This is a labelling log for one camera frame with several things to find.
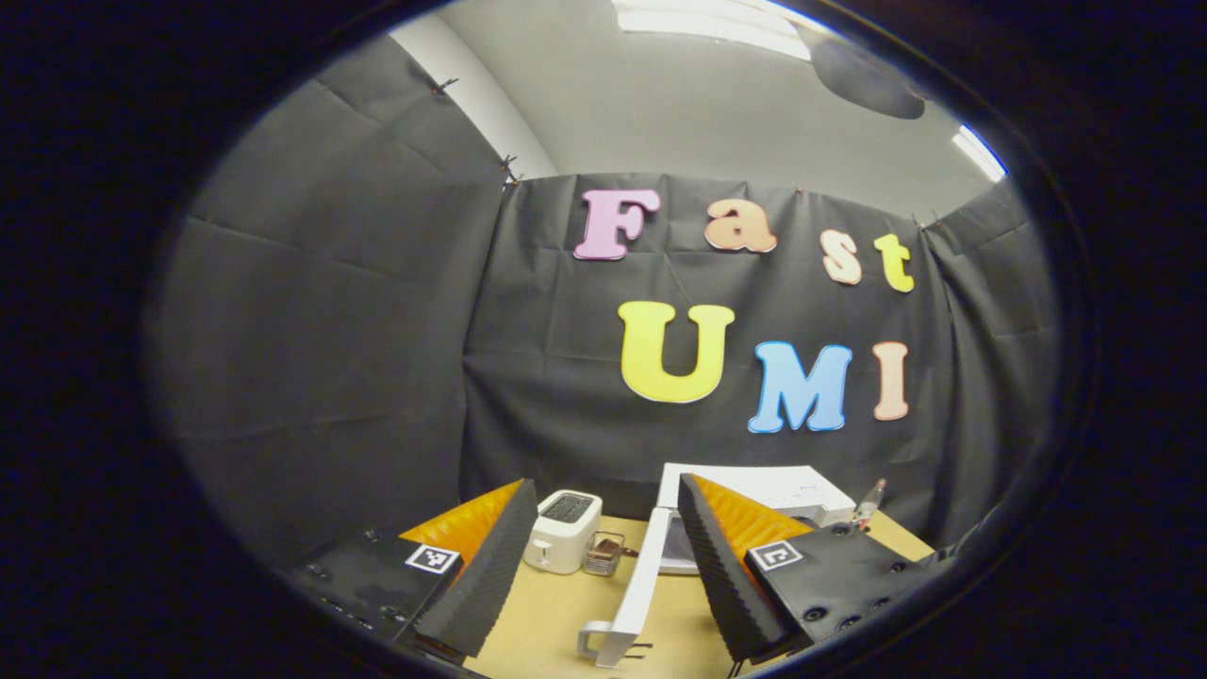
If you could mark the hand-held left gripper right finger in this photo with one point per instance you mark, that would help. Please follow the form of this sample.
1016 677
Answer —
721 575

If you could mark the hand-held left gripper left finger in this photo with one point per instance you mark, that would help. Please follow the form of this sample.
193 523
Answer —
490 575

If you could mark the white microwave oven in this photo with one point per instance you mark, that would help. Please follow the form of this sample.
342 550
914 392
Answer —
783 488

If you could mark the white toaster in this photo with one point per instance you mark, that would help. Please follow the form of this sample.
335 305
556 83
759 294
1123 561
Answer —
561 533

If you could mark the red label plastic bottle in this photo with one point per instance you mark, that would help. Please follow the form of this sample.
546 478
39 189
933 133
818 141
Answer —
868 505

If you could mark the black backdrop cloth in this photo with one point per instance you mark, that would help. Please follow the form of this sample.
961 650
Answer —
358 330

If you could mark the small ceiling light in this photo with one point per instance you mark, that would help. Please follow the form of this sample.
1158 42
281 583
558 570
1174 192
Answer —
981 153

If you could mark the large ceiling light panel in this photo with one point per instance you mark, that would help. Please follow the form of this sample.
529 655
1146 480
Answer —
707 19

